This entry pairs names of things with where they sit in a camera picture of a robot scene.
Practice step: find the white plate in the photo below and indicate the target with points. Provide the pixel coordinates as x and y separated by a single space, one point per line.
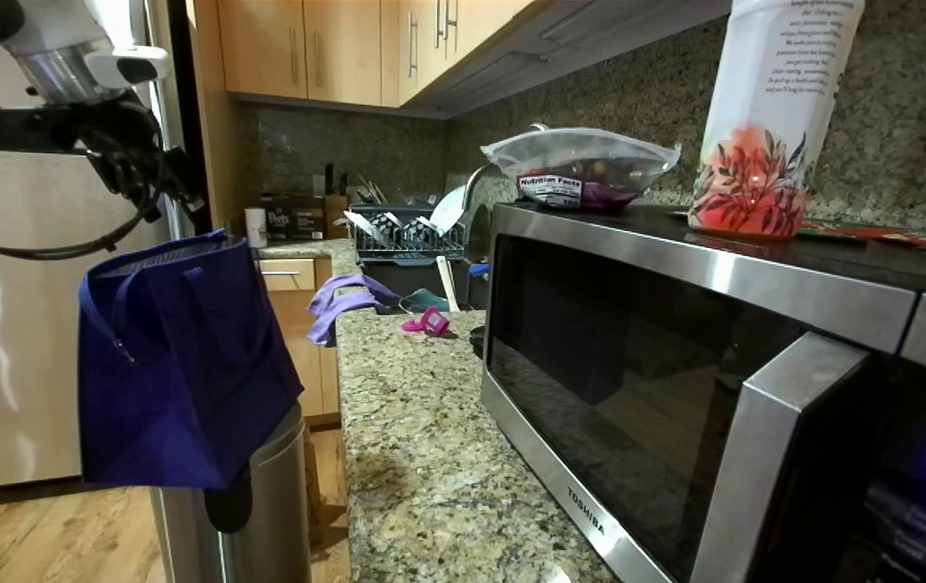
453 210

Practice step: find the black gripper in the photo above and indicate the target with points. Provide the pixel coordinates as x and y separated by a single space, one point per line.
75 133

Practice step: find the stainless steel fridge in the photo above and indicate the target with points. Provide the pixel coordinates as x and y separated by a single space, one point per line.
10 356

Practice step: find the clear plastic food bag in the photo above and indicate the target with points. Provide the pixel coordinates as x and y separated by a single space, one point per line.
581 162

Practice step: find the teal cloth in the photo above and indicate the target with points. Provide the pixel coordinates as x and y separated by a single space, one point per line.
427 298

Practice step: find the purple cloth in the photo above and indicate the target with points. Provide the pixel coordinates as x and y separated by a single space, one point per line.
338 303

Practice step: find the stainless steel trash can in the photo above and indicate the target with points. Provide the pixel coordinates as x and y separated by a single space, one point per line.
271 519

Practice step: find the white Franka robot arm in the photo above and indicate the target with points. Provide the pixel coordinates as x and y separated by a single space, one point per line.
64 43

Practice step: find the blue fabric bag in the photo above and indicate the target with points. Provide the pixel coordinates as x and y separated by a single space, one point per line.
183 366

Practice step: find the white container red print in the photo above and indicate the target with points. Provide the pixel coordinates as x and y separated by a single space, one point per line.
776 108

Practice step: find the wooden base cabinet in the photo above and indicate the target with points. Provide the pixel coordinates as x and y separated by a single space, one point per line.
305 343

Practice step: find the small pink object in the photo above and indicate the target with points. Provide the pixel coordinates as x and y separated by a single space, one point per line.
429 323

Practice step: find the stainless steel microwave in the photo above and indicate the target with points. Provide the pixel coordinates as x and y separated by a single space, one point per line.
636 377

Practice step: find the wide wood wall cabinet door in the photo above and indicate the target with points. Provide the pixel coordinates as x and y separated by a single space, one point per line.
399 50

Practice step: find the dish drying rack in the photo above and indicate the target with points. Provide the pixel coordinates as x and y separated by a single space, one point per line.
402 231

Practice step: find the wooden knife block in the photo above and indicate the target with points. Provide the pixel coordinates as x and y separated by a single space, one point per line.
335 213

